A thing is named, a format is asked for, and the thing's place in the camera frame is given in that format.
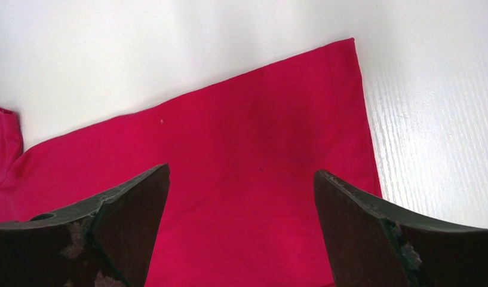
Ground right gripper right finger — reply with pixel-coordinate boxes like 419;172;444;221
314;170;488;286

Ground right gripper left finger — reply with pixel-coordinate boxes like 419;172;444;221
0;164;170;286

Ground red t shirt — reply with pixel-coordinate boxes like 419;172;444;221
0;38;381;286

